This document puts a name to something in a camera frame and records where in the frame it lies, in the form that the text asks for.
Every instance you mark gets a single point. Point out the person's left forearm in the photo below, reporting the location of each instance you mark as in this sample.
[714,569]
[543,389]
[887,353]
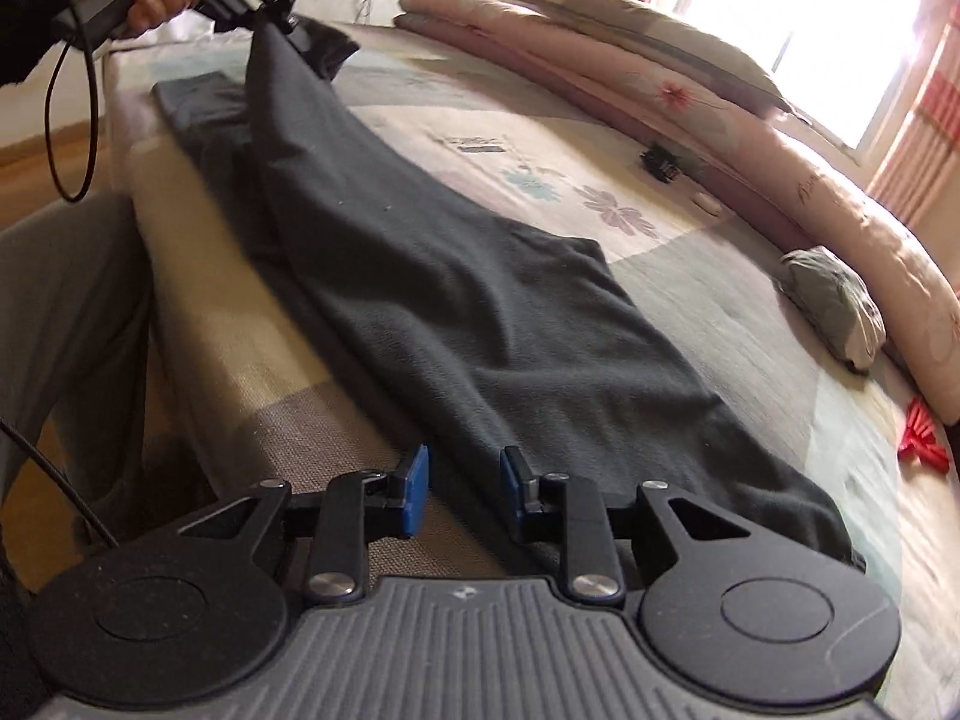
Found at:
[30,15]

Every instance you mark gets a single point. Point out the floral pillow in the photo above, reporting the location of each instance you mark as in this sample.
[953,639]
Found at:
[660,37]

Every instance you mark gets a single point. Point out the window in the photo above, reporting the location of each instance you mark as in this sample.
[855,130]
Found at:
[825,30]

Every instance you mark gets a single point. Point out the folded pink floral quilt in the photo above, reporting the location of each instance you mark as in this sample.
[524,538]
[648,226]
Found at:
[862,240]

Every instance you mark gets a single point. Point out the bed with checked sheet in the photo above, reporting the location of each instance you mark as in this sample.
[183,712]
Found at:
[525,165]

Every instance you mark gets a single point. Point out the black hair claw clip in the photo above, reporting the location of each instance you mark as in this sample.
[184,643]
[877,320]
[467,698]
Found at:
[660,163]

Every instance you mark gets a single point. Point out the white earbud case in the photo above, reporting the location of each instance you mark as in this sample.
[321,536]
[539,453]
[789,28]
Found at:
[707,202]

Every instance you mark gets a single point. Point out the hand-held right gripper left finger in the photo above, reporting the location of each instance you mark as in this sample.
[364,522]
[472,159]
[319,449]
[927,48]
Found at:
[414,491]

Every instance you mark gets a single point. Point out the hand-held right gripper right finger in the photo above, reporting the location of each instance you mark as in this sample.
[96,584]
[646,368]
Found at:
[516,495]

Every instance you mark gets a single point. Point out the red striped curtain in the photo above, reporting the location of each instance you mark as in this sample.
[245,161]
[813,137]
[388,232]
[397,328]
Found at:
[922,135]

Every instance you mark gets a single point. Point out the folded grey printed cloth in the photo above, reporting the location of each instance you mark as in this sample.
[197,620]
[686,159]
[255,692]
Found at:
[832,307]

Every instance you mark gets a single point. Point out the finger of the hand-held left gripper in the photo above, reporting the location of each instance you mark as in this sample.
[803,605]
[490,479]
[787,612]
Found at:
[294,30]

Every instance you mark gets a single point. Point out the red folding fan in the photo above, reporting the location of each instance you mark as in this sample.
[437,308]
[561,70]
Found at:
[922,442]

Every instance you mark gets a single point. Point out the person's grey trouser leg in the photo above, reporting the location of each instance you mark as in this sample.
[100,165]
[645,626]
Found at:
[67,315]

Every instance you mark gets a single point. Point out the dark grey pants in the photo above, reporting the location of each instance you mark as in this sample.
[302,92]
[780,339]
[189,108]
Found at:
[487,315]

